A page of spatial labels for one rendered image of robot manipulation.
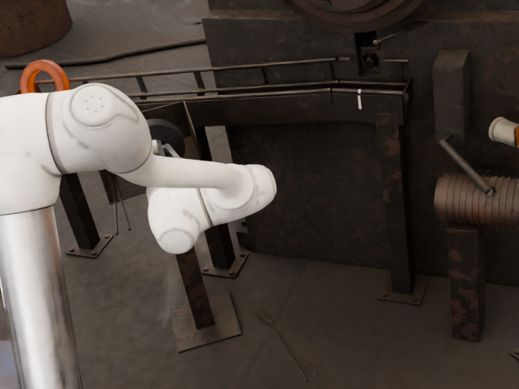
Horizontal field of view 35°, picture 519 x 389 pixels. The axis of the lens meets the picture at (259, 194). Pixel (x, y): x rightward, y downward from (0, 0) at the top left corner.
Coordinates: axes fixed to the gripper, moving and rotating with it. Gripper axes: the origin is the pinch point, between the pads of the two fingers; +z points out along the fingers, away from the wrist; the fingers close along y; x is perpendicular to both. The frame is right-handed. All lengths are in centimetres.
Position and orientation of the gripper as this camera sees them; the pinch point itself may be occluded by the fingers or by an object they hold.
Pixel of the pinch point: (153, 142)
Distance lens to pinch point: 210.2
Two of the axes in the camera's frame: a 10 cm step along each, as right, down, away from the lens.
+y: 9.6, -2.6, 1.0
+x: -1.5, -7.8, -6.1
